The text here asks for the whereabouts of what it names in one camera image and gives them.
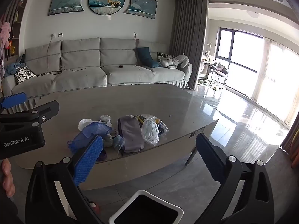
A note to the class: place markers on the cluttered white desk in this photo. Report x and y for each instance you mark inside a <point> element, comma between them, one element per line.
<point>205,63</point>

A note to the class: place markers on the white table label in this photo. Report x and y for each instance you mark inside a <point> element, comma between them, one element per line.
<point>198,132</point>

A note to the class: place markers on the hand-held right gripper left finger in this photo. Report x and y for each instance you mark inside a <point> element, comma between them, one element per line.
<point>88,161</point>

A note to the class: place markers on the small grey container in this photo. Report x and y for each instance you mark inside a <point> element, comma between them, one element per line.
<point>109,140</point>

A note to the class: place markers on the person's left hand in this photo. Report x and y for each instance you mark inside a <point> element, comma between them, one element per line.
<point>5,179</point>

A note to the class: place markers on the teal curved wall painting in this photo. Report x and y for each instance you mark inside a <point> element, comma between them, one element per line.
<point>67,2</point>
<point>142,5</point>

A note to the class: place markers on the black white floral pillow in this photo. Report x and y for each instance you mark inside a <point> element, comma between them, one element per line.
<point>24,74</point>
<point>164,56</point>

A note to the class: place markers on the pink garment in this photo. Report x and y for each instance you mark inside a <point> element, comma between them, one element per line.
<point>5,33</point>

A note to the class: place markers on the white sheer curtain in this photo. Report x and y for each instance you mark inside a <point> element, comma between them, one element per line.
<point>275,79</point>

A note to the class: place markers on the red white object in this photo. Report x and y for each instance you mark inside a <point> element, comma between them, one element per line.
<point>94,207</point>

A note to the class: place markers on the grey curtain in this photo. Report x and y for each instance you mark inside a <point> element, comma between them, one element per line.
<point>186,39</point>

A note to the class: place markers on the teal pillow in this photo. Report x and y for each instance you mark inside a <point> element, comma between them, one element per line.
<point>146,56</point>

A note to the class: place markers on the grey coffee table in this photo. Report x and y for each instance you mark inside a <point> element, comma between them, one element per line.
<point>130,100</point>

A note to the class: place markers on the dark framed window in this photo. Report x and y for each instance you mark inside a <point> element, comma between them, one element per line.
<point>243,53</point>

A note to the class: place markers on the blue mesh bag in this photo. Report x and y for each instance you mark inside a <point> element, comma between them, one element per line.
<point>93,129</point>

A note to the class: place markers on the grey purple cloth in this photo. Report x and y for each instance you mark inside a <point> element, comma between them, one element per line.
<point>130,133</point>

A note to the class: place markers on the grey plush toy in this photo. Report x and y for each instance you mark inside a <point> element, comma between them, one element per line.
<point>175,61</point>

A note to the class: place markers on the round ceiling light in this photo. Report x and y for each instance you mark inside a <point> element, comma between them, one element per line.
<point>252,14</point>

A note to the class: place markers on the clear plastic bag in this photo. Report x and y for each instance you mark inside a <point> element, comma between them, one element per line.
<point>150,130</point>

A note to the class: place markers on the clear bag with yellow items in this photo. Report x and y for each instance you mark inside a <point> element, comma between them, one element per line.
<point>162,125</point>

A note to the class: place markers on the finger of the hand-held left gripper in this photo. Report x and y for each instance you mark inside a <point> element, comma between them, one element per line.
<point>37,113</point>
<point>14,99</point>

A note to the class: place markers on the swivel chair with clothes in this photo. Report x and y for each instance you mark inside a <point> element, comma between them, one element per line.
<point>219,71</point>

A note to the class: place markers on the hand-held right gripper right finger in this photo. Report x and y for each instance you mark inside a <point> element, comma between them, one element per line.
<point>210,158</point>

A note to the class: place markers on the white-rimmed black bin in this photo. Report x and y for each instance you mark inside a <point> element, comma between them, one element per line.
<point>144,192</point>

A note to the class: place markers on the grey fabric sofa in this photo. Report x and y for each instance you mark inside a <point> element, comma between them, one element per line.
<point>81,74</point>

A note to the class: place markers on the wall shelf unit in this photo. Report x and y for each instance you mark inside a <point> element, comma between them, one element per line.
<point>18,21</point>

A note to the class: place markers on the white plastic bag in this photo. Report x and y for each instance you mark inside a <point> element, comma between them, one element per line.
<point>84,123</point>

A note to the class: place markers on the small white jar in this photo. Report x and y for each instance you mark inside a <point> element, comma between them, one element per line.
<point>105,119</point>

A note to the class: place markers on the translucent blue plastic wrapper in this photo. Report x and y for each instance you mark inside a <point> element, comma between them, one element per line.
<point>118,143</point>

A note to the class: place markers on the blue cloth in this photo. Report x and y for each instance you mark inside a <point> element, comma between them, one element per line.
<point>14,68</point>

